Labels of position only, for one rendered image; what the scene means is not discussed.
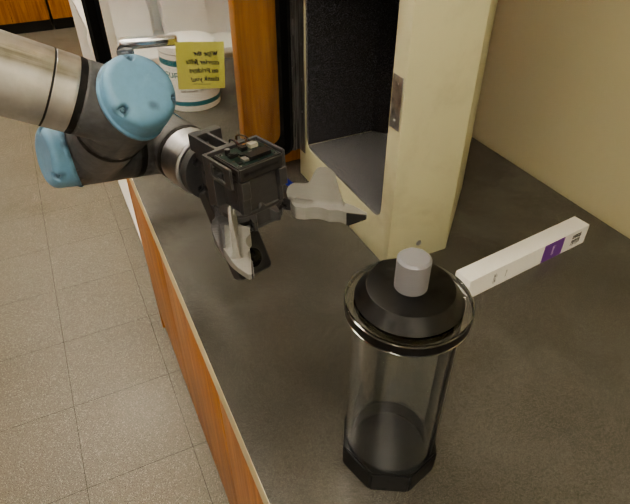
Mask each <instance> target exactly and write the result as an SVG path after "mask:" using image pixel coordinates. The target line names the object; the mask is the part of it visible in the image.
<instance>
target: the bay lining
mask: <svg viewBox="0 0 630 504"><path fill-rule="evenodd" d="M399 2H400V0H305V8H306V107H307V142H308V145H310V144H314V143H319V142H323V141H328V140H332V139H337V138H341V137H346V136H350V135H355V134H359V133H364V132H368V131H376V132H383V133H388V125H389V114H390V103H391V91H392V80H393V69H394V58H395V46H396V35H397V24H398V13H399Z"/></svg>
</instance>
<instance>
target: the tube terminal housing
mask: <svg viewBox="0 0 630 504"><path fill-rule="evenodd" d="M497 2H498V0H400V2H399V13H398V24H397V35H396V46H395V58H394V69H393V75H394V73H396V74H397V75H399V76H400V77H402V78H404V84H403V93H402V103H401V113H400V123H399V132H397V131H396V130H395V129H393V128H392V127H391V126H389V125H388V136H387V147H386V159H385V170H384V181H383V192H382V204H381V212H380V214H379V215H375V214H374V213H373V212H372V211H371V210H370V209H369V208H368V207H367V206H366V205H365V204H364V203H363V202H362V201H361V200H360V199H359V198H358V197H357V196H356V195H355V194H354V193H353V192H352V191H351V190H350V189H349V188H348V187H347V186H346V185H345V184H344V183H343V182H342V181H341V180H340V179H339V178H338V177H337V176H336V179H337V182H338V185H339V189H340V192H341V195H342V199H343V201H344V202H345V203H347V204H350V205H353V206H355V207H357V208H359V209H361V210H362V211H364V212H366V213H367V219H366V220H363V221H361V222H358V223H355V224H352V225H349V227H350V228H351V229H352V230H353V231H354V232H355V233H356V234H357V235H358V237H359V238H360V239H361V240H362V241H363V242H364V243H365V244H366V245H367V246H368V248H369V249H370V250H371V251H372V252H373V253H374V254H375V255H376V256H377V258H378V259H379V260H380V261H381V260H386V259H394V258H397V255H398V253H399V252H400V251H402V250H404V249H407V248H419V249H422V250H424V251H426V252H427V253H429V254H430V253H433V252H436V251H439V250H442V249H445V248H446V244H447V240H448V236H449V233H450V229H451V225H452V222H453V218H454V214H455V211H456V207H457V203H458V200H459V196H460V192H461V189H462V184H463V179H464V173H465V168H466V163H467V158H468V153H469V148H470V142H471V137H472V132H473V127H474V122H475V116H476V111H477V106H478V101H479V96H480V90H481V85H482V80H483V75H484V70H485V64H486V59H487V54H488V49H489V44H490V39H491V33H492V28H493V23H494V18H495V13H496V7H497ZM304 82H305V153H304V152H303V151H302V150H301V149H300V170H301V174H302V175H303V176H304V177H305V178H306V179H307V180H308V181H310V180H311V178H312V176H313V174H314V172H315V170H316V169H317V168H319V167H327V166H326V165H325V164H324V163H323V162H322V161H321V160H320V159H319V158H318V157H317V156H316V155H315V154H314V153H313V152H312V151H311V150H310V148H309V145H308V142H307V107H306V8H305V0H304ZM327 168H328V167H327Z"/></svg>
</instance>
